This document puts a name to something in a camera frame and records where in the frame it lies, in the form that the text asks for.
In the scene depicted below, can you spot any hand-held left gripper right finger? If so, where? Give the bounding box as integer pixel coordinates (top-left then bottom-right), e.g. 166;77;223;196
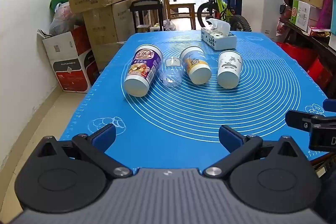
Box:
204;124;303;179

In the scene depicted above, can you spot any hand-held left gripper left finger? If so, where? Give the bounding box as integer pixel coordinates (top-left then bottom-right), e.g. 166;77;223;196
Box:
35;123;133;179

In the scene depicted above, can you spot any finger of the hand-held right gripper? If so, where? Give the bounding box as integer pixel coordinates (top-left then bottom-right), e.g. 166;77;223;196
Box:
323;99;336;112
285;109;327;132

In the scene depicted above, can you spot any white grey-print paper cup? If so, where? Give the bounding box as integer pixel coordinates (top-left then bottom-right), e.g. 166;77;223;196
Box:
217;50;243;89

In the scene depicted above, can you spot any purple paper cup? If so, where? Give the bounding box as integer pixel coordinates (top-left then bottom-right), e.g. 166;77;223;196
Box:
123;44;164;98

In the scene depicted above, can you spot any yellow and white paper cup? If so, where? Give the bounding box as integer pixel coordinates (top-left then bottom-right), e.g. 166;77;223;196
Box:
180;46;213;85

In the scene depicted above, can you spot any clear plastic cup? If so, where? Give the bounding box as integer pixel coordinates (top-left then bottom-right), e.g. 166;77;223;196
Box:
158;56;183;87

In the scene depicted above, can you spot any red gift box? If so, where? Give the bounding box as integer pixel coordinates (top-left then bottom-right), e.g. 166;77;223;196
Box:
307;57;334;90

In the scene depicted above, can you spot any red shopping bag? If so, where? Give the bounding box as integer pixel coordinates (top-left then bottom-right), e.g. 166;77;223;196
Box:
275;41;319;71

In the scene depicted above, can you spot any blue silicone baking mat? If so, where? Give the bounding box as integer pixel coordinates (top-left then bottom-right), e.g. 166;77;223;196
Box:
59;30;336;170

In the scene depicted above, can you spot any dark wooden side table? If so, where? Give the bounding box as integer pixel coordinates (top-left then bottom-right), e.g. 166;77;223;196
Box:
279;17;336;68

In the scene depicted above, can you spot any red and white carton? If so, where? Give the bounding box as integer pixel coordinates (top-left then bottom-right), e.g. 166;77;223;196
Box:
42;25;101;93

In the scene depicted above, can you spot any low brown cardboard box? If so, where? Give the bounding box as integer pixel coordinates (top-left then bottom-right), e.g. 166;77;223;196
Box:
89;40;127;71

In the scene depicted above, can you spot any teal box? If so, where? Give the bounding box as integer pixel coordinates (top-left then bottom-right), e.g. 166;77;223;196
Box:
329;0;336;36

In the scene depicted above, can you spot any pink gift bag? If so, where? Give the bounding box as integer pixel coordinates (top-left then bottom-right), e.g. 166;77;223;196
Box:
317;0;334;29

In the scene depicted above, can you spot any green and white box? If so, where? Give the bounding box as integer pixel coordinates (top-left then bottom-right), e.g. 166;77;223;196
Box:
290;0;312;32

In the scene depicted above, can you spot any white patterned tissue box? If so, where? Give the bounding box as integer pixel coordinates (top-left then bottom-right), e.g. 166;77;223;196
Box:
201;18;237;51

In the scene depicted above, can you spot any tall brown cardboard box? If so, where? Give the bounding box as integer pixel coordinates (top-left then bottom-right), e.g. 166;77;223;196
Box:
82;0;136;45

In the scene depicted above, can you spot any white chest freezer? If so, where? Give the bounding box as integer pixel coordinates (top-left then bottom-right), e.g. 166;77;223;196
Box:
241;0;287;41

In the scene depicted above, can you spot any small clear plastic bag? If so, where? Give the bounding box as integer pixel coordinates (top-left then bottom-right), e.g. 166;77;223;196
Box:
163;19;176;31

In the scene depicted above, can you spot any green children's bicycle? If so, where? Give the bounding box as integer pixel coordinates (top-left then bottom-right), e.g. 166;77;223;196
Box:
184;0;253;32

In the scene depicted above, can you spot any black trolley cart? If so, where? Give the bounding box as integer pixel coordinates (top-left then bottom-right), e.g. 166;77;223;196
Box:
130;0;165;33

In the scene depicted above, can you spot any wooden chair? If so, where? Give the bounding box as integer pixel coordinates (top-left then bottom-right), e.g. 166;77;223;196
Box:
162;0;197;30

